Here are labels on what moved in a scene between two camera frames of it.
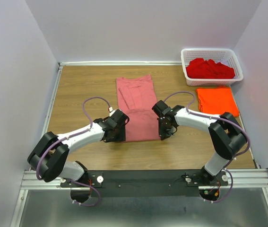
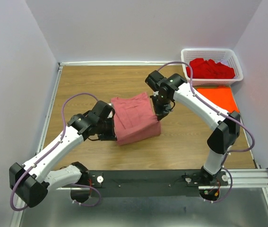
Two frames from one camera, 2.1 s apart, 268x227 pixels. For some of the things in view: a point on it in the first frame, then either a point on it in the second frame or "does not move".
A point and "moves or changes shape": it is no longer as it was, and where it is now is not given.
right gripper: (162, 134) → (160, 112)
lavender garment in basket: (224, 62) does not move
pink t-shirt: (135, 97) moves or changes shape
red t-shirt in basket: (199, 68) does not move
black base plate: (145, 183) does not move
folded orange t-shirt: (217, 101) does not move
